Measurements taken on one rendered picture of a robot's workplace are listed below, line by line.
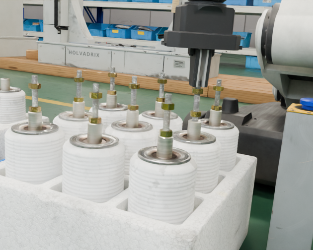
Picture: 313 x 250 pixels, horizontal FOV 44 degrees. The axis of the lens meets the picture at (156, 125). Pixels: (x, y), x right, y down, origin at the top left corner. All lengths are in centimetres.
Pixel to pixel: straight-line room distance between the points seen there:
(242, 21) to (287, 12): 830
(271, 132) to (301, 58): 22
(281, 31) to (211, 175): 41
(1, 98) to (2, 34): 298
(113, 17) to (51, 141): 1005
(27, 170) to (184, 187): 26
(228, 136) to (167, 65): 213
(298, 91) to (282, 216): 57
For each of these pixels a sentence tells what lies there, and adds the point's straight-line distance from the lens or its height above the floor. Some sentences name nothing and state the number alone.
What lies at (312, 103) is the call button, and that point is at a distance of 66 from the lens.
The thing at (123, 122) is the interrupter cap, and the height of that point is 25.
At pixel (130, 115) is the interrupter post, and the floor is 27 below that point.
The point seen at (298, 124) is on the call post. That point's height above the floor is 29.
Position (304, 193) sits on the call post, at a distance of 69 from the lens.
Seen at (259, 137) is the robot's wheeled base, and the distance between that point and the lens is 104.
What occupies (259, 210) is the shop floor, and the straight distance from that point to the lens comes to 103.
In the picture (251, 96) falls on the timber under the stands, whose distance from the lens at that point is 257.
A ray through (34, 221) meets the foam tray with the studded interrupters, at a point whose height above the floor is 13.
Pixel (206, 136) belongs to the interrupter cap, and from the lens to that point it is 67.
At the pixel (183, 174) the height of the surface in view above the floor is 24.
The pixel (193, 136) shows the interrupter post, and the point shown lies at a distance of 65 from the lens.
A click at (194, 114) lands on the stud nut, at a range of 64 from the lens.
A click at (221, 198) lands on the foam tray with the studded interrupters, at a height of 18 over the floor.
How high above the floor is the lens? 42
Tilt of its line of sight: 14 degrees down
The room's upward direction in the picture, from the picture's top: 4 degrees clockwise
